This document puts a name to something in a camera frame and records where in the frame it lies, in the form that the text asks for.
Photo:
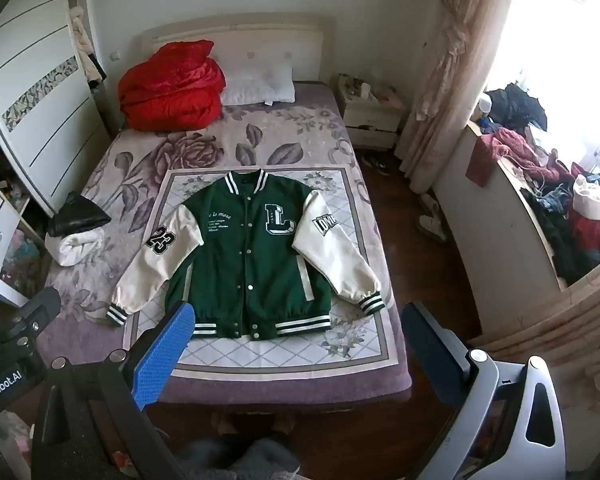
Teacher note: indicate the dark slippers pair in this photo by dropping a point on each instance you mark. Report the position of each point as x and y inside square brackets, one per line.
[377, 164]

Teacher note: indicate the white bay window ledge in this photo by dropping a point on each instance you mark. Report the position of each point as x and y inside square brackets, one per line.
[460, 220]

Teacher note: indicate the beige curtain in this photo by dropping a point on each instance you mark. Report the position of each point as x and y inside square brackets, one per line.
[580, 330]
[450, 85]

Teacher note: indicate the white nightstand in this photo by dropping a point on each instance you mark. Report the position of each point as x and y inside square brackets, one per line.
[370, 120]

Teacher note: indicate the white hanging cloth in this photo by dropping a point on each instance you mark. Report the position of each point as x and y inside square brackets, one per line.
[82, 40]

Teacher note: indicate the diamond pattern floral mat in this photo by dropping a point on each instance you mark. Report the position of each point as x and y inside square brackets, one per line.
[280, 355]

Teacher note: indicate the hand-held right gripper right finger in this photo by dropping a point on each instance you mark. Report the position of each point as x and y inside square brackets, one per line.
[430, 355]

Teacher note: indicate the white crumpled cloth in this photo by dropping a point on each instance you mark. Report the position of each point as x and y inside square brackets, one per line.
[75, 249]

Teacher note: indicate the white pillow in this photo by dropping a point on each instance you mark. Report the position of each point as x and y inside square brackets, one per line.
[260, 82]

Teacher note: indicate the red duvet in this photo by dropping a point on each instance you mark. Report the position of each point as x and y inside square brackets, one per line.
[170, 90]

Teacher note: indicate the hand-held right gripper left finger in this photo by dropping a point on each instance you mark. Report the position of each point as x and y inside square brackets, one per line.
[161, 355]

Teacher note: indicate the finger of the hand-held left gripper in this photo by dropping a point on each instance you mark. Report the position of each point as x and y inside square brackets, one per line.
[39, 307]

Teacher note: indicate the green and white varsity jacket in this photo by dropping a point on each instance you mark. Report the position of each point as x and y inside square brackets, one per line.
[230, 260]

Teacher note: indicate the white wardrobe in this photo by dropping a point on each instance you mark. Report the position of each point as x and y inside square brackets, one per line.
[35, 85]

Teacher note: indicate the cream bed headboard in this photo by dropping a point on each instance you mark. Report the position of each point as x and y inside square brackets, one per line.
[280, 40]

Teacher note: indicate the pile of clothes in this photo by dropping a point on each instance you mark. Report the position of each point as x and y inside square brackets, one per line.
[570, 200]

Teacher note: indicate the person's grey clad legs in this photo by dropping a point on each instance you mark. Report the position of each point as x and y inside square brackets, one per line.
[240, 460]

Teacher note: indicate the wall socket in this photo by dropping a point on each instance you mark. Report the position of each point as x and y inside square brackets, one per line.
[114, 56]

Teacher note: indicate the bed with purple floral sheet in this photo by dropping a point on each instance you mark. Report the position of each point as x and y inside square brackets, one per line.
[130, 160]

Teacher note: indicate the white cup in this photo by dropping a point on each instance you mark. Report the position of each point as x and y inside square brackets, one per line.
[365, 91]

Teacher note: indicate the window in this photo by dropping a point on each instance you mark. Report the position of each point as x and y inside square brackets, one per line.
[555, 20]

